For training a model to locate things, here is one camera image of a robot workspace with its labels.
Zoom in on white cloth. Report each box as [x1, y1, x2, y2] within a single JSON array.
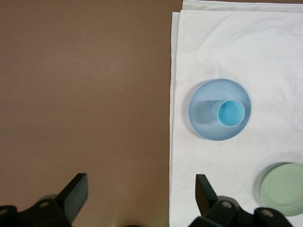
[[169, 0, 303, 227]]

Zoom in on blue cup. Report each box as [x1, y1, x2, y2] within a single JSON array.
[[212, 99, 246, 127]]

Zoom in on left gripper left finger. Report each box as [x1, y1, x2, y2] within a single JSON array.
[[0, 173, 89, 227]]

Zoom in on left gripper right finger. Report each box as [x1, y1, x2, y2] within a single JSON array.
[[189, 174, 294, 227]]

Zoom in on green round plate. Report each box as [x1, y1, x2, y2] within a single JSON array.
[[259, 162, 303, 218]]

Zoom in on blue round plate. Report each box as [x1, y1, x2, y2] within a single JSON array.
[[188, 78, 251, 142]]

